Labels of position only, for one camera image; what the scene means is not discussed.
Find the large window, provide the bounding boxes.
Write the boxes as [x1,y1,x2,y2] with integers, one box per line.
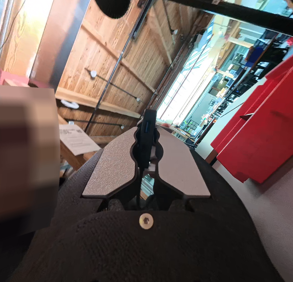
[157,30,221,125]

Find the black usb hub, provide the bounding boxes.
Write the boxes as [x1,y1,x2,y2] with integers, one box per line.
[135,109,157,210]

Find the white printed paper sheet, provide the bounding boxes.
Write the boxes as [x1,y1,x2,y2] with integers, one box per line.
[59,124,101,156]

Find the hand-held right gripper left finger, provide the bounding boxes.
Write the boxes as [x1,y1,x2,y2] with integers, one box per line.
[82,127,141,199]

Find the black ceiling pipe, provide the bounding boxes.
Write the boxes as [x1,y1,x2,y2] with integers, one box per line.
[84,0,154,132]

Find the white ring ceiling lamp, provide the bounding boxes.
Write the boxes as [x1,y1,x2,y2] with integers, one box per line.
[61,100,80,109]

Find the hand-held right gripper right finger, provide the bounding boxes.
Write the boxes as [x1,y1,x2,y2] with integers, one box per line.
[152,126,211,199]

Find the black pole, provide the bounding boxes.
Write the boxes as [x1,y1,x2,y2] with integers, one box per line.
[135,0,293,36]

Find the red plastic bin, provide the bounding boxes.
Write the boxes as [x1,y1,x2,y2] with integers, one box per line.
[210,58,293,184]

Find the red box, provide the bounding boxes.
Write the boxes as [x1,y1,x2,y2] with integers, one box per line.
[0,68,31,87]

